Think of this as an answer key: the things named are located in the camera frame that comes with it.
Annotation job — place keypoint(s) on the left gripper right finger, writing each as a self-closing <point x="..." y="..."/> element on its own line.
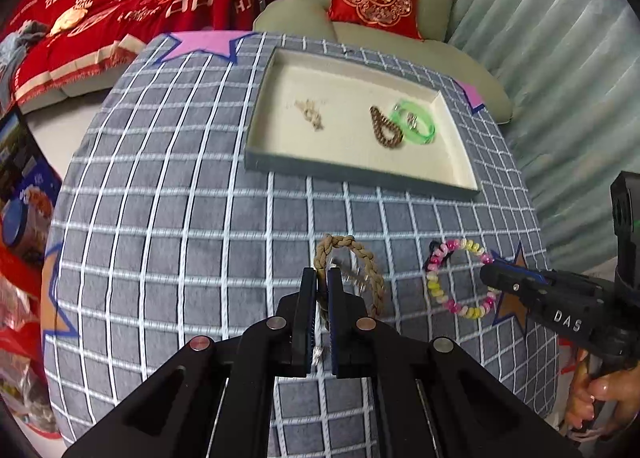
<point x="345" y="310"/>

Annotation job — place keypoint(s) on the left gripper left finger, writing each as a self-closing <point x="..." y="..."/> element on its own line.
<point x="303" y="324"/>

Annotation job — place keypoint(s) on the beige wooden hair clip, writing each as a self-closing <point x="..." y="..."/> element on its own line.
<point x="311" y="114"/>

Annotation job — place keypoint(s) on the purple crystal charm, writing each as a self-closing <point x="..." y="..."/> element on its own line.
<point x="412" y="122"/>

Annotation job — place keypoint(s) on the right hand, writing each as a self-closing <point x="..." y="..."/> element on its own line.
<point x="621" y="387"/>

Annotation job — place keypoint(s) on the grey checked tablecloth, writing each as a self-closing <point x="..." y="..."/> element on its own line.
<point x="160" y="233"/>

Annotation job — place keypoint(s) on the shallow cream tray box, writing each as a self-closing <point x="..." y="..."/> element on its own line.
<point x="280" y="140"/>

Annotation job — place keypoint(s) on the green armchair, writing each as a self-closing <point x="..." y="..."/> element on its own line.
<point x="310" y="18"/>

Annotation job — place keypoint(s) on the blue snack box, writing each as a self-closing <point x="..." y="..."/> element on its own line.
<point x="28" y="176"/>

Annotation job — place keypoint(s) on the teal curtain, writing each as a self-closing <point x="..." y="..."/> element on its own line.
<point x="571" y="71"/>

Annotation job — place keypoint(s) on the blue lidded jar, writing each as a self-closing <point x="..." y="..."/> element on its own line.
<point x="14" y="224"/>

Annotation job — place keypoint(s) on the red covered sofa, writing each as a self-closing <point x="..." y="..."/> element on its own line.
<point x="73" y="47"/>

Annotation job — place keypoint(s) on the grey knitted scarf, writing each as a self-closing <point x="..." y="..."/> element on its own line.
<point x="13" y="52"/>

